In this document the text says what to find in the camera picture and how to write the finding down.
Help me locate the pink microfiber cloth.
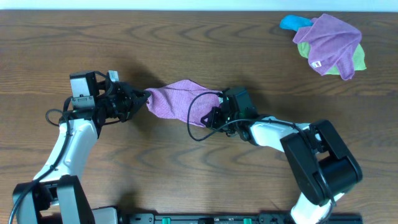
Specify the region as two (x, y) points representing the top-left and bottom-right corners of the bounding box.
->
(147, 80), (222, 127)

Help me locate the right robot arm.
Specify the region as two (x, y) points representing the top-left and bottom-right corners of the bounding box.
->
(201, 87), (363, 223)

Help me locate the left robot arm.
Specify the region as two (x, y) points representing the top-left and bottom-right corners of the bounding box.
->
(9, 81), (150, 223)

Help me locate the blue cloth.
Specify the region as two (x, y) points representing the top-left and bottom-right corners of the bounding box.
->
(279, 15), (313, 31)

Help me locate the purple cloth with label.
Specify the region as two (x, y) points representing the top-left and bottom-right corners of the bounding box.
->
(293, 14), (362, 80)

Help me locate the green cloth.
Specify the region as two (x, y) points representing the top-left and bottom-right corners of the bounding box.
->
(297, 42), (366, 75)

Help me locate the right black cable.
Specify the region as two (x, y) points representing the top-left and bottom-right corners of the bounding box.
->
(187, 90), (338, 224)

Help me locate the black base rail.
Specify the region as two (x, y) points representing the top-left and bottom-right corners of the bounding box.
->
(118, 212), (364, 224)

